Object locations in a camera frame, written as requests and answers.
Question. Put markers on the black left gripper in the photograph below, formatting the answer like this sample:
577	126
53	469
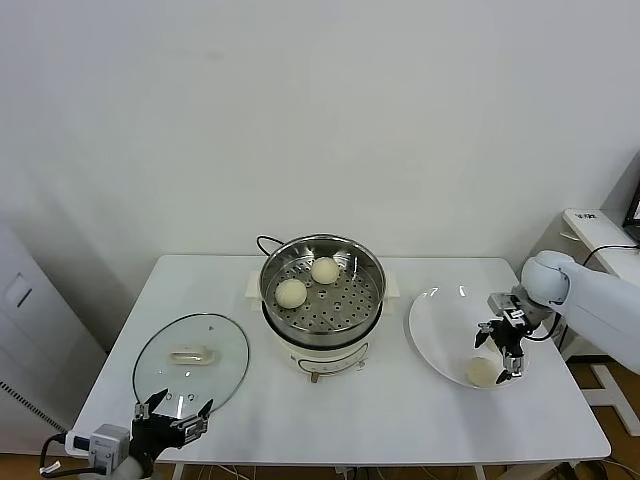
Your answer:
152	434

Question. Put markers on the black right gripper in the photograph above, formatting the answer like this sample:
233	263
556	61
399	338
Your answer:
511	335

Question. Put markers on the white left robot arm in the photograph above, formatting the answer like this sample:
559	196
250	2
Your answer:
132	470

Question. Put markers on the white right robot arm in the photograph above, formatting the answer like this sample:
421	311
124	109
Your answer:
590	295

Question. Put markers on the stainless steel steamer basket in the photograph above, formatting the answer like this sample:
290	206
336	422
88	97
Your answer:
340	315

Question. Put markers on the white table leg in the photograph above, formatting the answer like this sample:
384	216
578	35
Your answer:
479	472
178	472

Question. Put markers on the white round plate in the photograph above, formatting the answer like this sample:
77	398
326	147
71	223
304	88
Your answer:
445	335

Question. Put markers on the white side desk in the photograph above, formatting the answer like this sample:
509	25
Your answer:
585	227

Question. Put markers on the white electric cooker base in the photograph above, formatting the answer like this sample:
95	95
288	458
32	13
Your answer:
325	357

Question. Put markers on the white metal cabinet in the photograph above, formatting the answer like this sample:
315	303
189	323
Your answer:
30	325

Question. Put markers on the black monitor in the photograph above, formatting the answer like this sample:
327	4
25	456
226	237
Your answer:
632	210

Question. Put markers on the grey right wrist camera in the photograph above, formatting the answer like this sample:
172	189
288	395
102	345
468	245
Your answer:
502	302

